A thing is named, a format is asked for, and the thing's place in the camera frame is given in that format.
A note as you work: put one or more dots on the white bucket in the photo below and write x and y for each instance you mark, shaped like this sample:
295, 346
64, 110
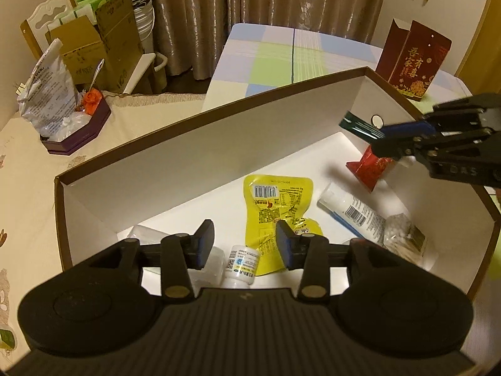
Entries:
145, 23

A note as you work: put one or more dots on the wooden door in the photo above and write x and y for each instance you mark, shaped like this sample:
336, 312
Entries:
489, 47

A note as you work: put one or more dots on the red snack packet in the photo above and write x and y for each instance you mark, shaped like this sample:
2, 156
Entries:
370, 168

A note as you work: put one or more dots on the tall cardboard box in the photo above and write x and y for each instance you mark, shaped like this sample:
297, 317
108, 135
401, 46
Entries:
117, 35

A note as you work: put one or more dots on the metal spoon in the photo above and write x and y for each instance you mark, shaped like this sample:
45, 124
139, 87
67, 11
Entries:
98, 70

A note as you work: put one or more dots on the silver foil bag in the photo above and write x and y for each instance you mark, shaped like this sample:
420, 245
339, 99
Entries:
45, 94

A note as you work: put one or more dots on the purple tray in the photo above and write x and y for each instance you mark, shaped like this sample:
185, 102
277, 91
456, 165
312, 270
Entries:
82, 133

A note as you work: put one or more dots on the red gift box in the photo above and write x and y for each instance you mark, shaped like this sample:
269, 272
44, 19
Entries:
415, 62

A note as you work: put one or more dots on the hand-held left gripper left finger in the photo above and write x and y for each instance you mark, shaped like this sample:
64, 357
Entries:
203, 243

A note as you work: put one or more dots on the small white bottle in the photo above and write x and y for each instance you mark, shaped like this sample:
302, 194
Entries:
240, 268

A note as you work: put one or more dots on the orange paper flower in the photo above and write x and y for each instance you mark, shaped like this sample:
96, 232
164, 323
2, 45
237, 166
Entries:
92, 100

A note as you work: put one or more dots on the small cardboard box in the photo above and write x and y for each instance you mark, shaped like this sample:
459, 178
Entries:
80, 51

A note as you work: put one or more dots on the brown cardboard storage box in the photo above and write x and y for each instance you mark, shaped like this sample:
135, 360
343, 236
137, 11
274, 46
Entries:
235, 145

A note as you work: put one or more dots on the white cream tube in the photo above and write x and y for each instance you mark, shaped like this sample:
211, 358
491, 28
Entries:
352, 211

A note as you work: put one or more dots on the cotton swab pack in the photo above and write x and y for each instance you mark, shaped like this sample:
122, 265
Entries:
409, 248

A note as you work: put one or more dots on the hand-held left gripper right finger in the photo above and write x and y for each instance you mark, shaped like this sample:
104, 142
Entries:
283, 248

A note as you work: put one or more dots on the brown curtain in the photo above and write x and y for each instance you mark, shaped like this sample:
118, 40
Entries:
235, 8

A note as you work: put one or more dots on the white wooden chair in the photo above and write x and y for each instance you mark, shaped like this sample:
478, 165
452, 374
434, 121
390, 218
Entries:
43, 17

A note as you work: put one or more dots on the clear plastic wrapper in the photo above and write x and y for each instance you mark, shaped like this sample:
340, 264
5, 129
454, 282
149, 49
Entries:
72, 123

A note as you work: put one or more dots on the dark green packet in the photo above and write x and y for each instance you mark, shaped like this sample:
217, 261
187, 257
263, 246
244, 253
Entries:
358, 125

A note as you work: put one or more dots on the yellow snack packet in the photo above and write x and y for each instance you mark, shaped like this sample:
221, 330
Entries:
270, 219

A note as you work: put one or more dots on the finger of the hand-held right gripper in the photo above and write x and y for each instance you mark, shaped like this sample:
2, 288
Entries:
395, 149
407, 129

